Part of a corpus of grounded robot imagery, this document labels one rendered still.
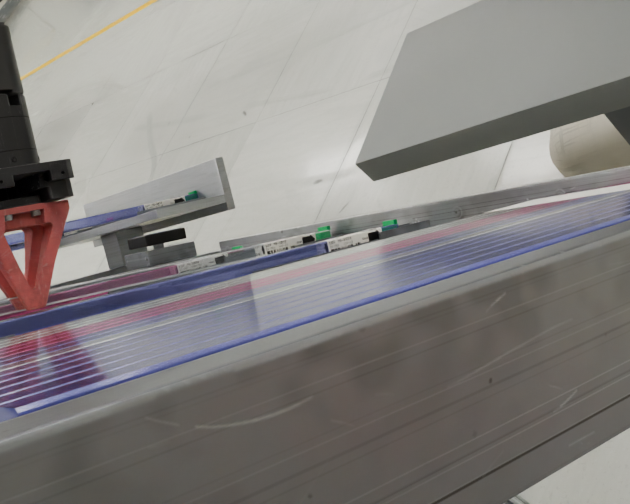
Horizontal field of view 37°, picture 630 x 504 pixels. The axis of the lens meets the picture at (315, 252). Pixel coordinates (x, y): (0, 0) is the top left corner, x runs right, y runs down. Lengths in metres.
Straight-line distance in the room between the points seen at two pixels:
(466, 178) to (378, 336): 1.89
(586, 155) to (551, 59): 0.45
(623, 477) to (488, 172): 0.84
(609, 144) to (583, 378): 1.21
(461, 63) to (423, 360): 0.97
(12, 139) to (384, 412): 0.49
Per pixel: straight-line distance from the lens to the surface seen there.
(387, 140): 1.19
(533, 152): 2.03
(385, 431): 0.24
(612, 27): 1.06
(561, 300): 0.29
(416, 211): 0.80
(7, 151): 0.69
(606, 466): 1.50
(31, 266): 0.72
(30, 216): 0.70
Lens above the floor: 1.16
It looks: 30 degrees down
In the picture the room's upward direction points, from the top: 50 degrees counter-clockwise
